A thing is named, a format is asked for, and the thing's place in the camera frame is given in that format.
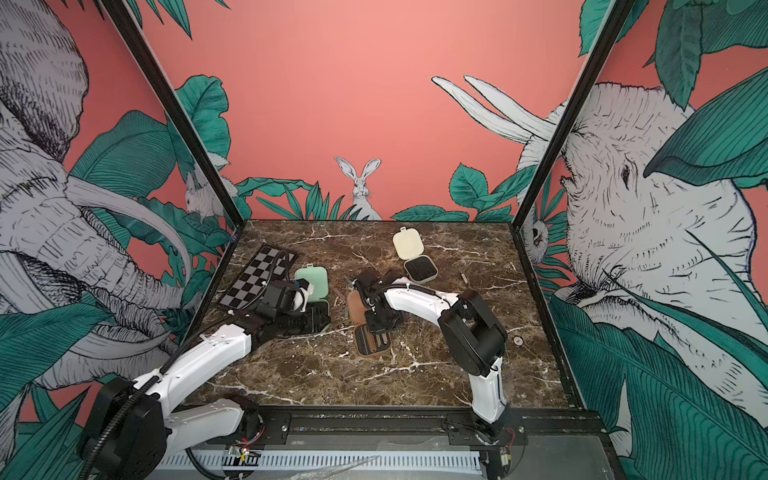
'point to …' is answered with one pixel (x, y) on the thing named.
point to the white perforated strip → (323, 460)
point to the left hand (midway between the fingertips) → (327, 316)
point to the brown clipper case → (367, 342)
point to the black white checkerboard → (269, 264)
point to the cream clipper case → (409, 246)
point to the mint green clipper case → (317, 319)
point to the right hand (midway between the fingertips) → (377, 326)
